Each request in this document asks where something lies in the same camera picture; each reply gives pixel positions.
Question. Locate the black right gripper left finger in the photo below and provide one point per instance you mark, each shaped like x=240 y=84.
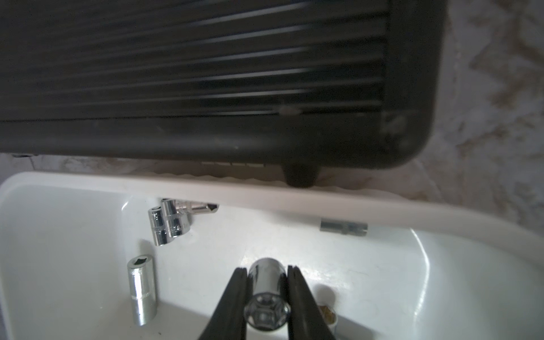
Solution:
x=228 y=321

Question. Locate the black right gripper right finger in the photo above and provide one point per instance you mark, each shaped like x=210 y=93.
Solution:
x=306 y=320

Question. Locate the lone chrome socket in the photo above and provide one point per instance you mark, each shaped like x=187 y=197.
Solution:
x=344 y=227

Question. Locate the long chrome socket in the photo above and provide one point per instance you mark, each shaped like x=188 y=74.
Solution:
x=143 y=293

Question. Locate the small chrome socket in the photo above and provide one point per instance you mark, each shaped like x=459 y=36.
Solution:
x=177 y=223

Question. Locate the chrome socket joined pair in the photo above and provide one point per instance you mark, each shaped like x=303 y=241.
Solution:
x=329 y=316

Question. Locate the small angled cluster socket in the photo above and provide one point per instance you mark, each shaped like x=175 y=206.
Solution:
x=195 y=208

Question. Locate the white plastic storage box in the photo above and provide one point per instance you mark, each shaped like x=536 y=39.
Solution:
x=423 y=271

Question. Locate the black ribbed tool case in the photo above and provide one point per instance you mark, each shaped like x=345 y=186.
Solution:
x=299 y=84

